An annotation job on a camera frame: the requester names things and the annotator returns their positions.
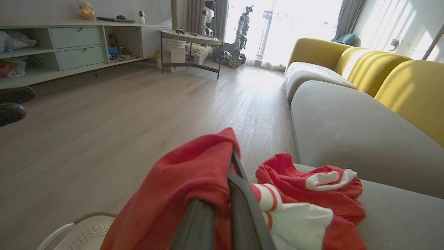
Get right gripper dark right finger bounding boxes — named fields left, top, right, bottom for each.
left=227, top=149, right=277, bottom=250

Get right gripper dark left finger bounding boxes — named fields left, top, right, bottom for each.
left=169, top=199, right=217, bottom=250

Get red garment with white trim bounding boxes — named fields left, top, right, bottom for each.
left=101, top=128, right=367, bottom=250

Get yellow sofa back cushion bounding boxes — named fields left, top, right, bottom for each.
left=285, top=37, right=352, bottom=75
left=375, top=60, right=444, bottom=147
left=335, top=47, right=413, bottom=98

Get white laundry basket brown rim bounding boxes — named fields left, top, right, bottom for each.
left=37, top=212, right=117, bottom=250

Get cardboard box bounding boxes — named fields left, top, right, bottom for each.
left=156, top=47, right=186, bottom=73

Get wheeled robot with arms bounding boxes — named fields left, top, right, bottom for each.
left=212, top=5, right=255, bottom=69

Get white bucket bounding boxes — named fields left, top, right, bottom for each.
left=165, top=39, right=187, bottom=50

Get mint green cabinet drawer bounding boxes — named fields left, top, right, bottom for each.
left=50, top=27, right=102, bottom=49
left=57, top=46, right=105, bottom=71

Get blue pillow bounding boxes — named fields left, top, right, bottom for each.
left=331, top=33, right=357, bottom=45

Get white humanoid robot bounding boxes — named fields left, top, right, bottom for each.
left=199, top=0, right=218, bottom=37

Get grey curtain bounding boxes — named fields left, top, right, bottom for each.
left=183, top=0, right=229, bottom=39
left=334, top=0, right=366, bottom=41

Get black shoe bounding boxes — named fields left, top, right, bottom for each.
left=0, top=103, right=27, bottom=127
left=0, top=86, right=36, bottom=104

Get white low cabinet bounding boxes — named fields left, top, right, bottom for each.
left=0, top=19, right=166, bottom=90

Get plastic bag with red contents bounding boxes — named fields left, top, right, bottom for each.
left=0, top=57, right=27, bottom=78

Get colourful toy figure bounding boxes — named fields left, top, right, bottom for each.
left=77, top=1, right=97, bottom=20

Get clear plastic bag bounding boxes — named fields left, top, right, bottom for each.
left=0, top=30, right=37, bottom=53

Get slanted wooden pole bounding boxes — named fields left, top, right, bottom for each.
left=421, top=24, right=444, bottom=60

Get grey side table black frame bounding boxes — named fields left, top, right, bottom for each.
left=160, top=30, right=224, bottom=80

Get beige scratching post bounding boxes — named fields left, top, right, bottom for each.
left=170, top=0, right=180, bottom=30

